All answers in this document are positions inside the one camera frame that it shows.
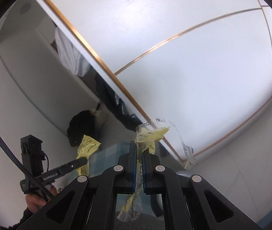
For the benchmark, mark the teal checked tablecloth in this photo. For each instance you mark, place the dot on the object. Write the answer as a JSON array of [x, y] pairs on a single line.
[[109, 157]]

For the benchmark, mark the cream tote bag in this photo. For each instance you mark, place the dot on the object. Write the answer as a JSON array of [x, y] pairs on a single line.
[[100, 117]]

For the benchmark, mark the yellow clear snack wrapper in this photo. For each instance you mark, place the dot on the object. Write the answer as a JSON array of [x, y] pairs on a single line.
[[148, 134]]

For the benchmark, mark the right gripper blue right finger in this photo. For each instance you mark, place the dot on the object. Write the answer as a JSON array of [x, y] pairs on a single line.
[[147, 172]]

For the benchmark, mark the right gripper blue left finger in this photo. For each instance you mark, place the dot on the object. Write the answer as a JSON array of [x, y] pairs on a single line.
[[131, 169]]

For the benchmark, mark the person's left hand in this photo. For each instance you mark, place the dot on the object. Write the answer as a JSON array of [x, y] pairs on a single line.
[[34, 202]]

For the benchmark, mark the white hanging garment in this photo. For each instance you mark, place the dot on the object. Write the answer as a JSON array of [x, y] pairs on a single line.
[[70, 56]]

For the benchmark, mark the black bag on floor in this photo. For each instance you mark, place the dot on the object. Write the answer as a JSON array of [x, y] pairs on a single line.
[[84, 123]]

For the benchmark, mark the black hanging backpack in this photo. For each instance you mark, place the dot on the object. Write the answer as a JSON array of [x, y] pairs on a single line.
[[116, 105]]

